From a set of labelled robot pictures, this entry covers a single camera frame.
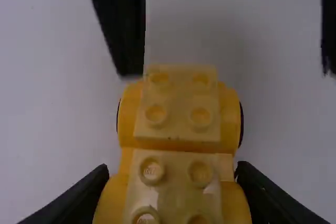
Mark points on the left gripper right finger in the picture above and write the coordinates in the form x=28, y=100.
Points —
x=270, y=200

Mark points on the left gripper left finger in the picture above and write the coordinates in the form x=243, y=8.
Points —
x=73, y=197

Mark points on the yellow toy car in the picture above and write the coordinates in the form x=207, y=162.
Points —
x=178, y=119

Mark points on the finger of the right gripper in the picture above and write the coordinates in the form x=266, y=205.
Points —
x=329, y=24
x=123, y=24

